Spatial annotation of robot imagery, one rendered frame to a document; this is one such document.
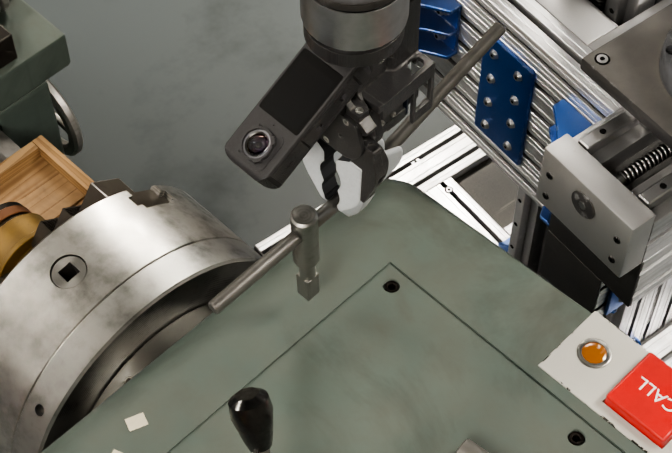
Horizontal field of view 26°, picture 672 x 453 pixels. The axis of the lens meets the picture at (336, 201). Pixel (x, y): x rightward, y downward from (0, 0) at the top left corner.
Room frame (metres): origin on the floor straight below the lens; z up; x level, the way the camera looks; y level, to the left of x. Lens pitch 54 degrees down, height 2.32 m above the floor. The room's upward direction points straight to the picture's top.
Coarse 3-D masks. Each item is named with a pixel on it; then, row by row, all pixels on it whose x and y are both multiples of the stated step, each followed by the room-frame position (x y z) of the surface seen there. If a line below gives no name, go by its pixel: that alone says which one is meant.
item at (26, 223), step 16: (0, 208) 0.87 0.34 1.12; (16, 208) 0.87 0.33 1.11; (0, 224) 0.85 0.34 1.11; (16, 224) 0.85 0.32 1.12; (32, 224) 0.85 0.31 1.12; (0, 240) 0.83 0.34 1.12; (16, 240) 0.83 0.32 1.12; (0, 256) 0.81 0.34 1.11; (16, 256) 0.81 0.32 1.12; (0, 272) 0.80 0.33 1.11
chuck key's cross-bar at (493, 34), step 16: (496, 32) 0.82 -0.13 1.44; (480, 48) 0.81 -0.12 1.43; (464, 64) 0.79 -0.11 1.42; (448, 80) 0.78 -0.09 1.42; (400, 128) 0.74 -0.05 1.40; (416, 128) 0.75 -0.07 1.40; (384, 144) 0.73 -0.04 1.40; (400, 144) 0.73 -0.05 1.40; (320, 208) 0.68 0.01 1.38; (336, 208) 0.68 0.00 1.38; (320, 224) 0.67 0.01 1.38; (288, 240) 0.65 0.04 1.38; (272, 256) 0.63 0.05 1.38; (256, 272) 0.62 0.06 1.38; (224, 288) 0.61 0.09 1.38; (240, 288) 0.60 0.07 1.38; (208, 304) 0.59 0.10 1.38; (224, 304) 0.59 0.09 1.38
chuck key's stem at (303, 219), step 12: (300, 216) 0.66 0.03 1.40; (312, 216) 0.66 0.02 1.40; (300, 228) 0.65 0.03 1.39; (312, 228) 0.65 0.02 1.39; (312, 240) 0.65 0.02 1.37; (300, 252) 0.65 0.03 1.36; (312, 252) 0.65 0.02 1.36; (300, 264) 0.65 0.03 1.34; (312, 264) 0.65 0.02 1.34; (300, 276) 0.66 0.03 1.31; (312, 276) 0.66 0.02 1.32; (300, 288) 0.66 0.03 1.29; (312, 288) 0.66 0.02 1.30
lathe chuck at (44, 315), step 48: (48, 240) 0.75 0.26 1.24; (96, 240) 0.75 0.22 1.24; (144, 240) 0.75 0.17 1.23; (192, 240) 0.76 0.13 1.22; (240, 240) 0.80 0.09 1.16; (0, 288) 0.71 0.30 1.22; (48, 288) 0.70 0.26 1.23; (96, 288) 0.70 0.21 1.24; (0, 336) 0.67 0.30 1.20; (48, 336) 0.66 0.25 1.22; (0, 384) 0.64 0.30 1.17; (0, 432) 0.61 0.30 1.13
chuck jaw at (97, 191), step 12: (108, 180) 0.85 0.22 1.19; (120, 180) 0.86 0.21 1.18; (96, 192) 0.83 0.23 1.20; (108, 192) 0.83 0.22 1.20; (132, 192) 0.84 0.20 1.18; (144, 192) 0.83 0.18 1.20; (84, 204) 0.83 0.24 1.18; (144, 204) 0.81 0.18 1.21; (156, 204) 0.81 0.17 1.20; (60, 216) 0.83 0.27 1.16; (72, 216) 0.82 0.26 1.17; (48, 228) 0.83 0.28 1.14; (36, 240) 0.82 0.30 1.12
